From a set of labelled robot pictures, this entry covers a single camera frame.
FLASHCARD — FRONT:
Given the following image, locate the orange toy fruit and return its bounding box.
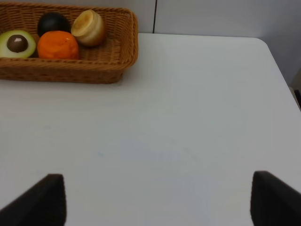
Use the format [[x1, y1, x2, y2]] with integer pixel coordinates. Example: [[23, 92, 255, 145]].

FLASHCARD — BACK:
[[37, 31, 79, 60]]

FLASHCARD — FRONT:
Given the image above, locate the orange wicker basket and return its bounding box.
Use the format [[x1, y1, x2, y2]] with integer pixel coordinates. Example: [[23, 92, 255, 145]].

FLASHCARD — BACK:
[[0, 1, 138, 84]]

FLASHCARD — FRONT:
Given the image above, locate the dark mangosteen toy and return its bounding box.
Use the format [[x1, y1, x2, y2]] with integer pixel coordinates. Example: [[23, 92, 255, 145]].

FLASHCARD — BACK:
[[37, 12, 71, 37]]

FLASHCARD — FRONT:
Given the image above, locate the halved avocado toy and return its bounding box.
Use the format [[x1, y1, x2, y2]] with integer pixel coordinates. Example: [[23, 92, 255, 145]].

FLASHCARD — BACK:
[[0, 30, 36, 58]]

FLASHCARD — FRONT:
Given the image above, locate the tan round bread toy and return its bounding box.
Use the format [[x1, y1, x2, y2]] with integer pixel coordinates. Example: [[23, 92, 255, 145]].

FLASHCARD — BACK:
[[71, 9, 106, 47]]

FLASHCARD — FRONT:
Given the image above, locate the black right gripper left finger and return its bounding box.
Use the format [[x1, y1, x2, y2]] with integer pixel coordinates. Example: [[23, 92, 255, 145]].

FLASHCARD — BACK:
[[0, 174, 67, 226]]

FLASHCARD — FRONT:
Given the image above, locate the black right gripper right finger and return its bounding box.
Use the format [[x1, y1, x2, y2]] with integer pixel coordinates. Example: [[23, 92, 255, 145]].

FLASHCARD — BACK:
[[250, 171, 301, 226]]

